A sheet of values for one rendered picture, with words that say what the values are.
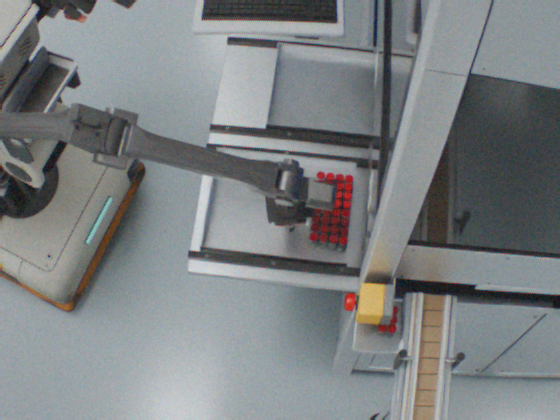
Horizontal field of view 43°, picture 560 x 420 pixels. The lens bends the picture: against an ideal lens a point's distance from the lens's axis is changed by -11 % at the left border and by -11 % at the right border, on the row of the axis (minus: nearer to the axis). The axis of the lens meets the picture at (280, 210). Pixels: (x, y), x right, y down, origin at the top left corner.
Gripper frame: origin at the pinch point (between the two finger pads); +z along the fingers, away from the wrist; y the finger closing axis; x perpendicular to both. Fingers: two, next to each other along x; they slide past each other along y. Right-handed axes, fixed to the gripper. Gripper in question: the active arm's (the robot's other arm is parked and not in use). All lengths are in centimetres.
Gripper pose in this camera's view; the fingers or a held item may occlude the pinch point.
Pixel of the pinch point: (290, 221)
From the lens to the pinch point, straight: 183.5
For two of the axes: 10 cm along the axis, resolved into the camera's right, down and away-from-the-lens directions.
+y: 9.9, -1.3, 0.3
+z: 0.2, 4.0, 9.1
